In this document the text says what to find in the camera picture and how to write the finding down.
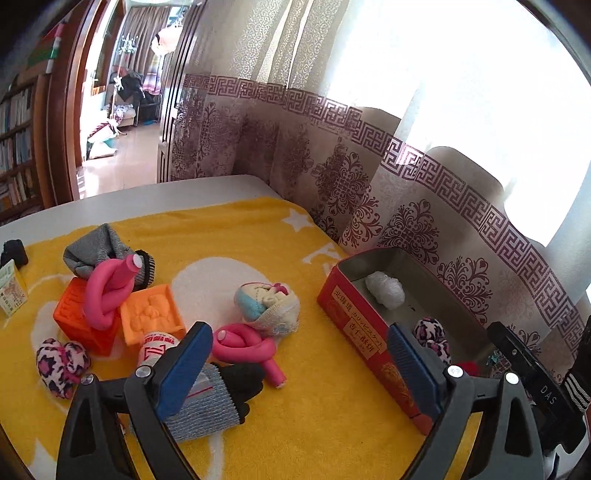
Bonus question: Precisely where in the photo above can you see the small leopard plush toy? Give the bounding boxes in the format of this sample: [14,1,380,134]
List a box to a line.
[36,338,91,400]

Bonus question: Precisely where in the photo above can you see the clear zip bag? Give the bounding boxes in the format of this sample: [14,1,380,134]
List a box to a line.
[137,331,213,399]

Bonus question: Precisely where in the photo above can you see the grey black knit glove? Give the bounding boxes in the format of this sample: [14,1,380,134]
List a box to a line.
[164,363,266,443]

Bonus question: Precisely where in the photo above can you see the dark orange rubber cube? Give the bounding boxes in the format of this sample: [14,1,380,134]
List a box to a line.
[53,278,120,357]

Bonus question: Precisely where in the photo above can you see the large leopard plush toy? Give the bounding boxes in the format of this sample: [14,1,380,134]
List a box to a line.
[413,317,452,366]

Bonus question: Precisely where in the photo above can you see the light orange rubber cube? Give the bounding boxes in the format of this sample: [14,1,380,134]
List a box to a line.
[119,284,186,346]

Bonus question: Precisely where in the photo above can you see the pink foam knot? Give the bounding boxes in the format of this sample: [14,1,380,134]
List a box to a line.
[211,323,287,388]
[83,254,143,330]

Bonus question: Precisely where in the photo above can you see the green medicine box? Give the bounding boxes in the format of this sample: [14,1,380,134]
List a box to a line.
[0,260,28,318]

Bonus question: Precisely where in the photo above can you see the white plastic bag wad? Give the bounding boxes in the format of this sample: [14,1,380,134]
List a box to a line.
[365,271,406,310]

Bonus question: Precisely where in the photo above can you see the black knit sock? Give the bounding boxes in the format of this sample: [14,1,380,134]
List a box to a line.
[0,239,29,270]

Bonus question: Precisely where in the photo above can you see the pastel socks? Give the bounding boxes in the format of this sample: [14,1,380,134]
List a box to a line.
[235,282,301,338]

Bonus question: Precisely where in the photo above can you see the yellow white blanket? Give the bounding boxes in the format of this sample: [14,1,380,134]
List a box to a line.
[1,198,424,479]

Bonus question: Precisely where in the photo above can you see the red biscuit tin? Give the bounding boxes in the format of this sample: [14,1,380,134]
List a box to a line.
[316,246,532,435]

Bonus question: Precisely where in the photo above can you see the wooden bookshelf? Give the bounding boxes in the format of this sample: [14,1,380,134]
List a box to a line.
[0,75,55,225]

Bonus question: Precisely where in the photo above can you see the patterned lace curtain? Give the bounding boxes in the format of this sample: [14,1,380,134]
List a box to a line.
[164,1,590,381]

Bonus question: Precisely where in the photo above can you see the stacked gift boxes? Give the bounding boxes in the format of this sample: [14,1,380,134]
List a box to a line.
[26,21,66,75]

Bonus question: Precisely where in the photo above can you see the wooden door frame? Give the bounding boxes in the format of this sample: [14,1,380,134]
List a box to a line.
[46,1,124,206]

